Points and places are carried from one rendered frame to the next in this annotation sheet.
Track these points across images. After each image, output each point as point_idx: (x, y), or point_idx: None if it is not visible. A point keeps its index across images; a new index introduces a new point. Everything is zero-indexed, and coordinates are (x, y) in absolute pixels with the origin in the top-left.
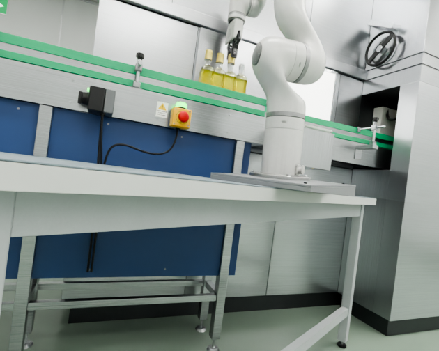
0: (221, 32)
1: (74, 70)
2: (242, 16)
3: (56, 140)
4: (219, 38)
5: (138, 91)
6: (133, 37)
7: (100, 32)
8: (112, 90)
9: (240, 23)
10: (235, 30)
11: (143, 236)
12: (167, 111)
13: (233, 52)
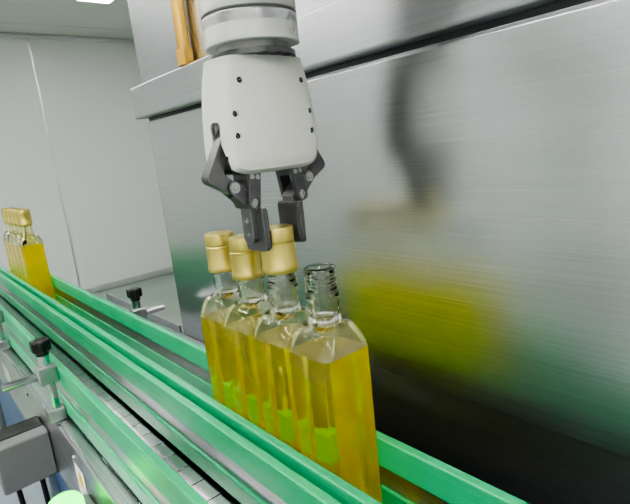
0: (347, 58)
1: (33, 370)
2: (217, 32)
3: (59, 481)
4: (332, 102)
5: (57, 429)
6: (196, 192)
7: (165, 202)
8: None
9: (211, 83)
10: (205, 136)
11: None
12: (87, 493)
13: (245, 233)
